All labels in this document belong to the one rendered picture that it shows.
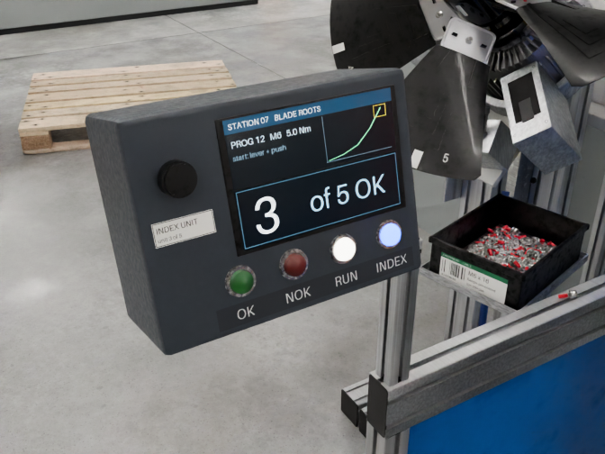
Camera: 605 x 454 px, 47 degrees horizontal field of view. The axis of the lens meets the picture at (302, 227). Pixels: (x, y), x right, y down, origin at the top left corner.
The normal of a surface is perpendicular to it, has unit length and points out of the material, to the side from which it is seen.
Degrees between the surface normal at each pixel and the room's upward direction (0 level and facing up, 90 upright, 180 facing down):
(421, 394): 90
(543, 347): 90
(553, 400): 90
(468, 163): 42
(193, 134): 75
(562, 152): 121
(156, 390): 0
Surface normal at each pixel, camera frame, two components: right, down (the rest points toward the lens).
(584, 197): -0.86, 0.25
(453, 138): -0.08, -0.26
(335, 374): 0.00, -0.87
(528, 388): 0.51, 0.42
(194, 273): 0.49, 0.18
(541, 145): 0.01, 0.87
